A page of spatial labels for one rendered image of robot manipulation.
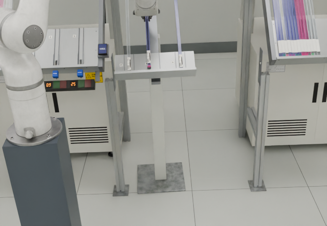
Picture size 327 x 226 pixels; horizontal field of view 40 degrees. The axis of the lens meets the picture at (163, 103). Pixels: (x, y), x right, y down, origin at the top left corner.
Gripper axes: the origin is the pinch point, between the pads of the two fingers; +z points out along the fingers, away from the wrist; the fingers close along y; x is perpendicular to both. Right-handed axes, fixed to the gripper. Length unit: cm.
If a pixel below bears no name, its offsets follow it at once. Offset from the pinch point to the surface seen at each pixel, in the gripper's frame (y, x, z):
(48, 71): 45, 20, 8
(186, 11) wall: -34, -78, 176
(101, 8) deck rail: 20.7, -8.4, 7.3
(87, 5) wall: 50, -87, 173
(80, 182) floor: 41, 68, 60
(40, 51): 49, 11, 7
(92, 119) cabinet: 33, 34, 57
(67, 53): 36.7, 12.9, 6.9
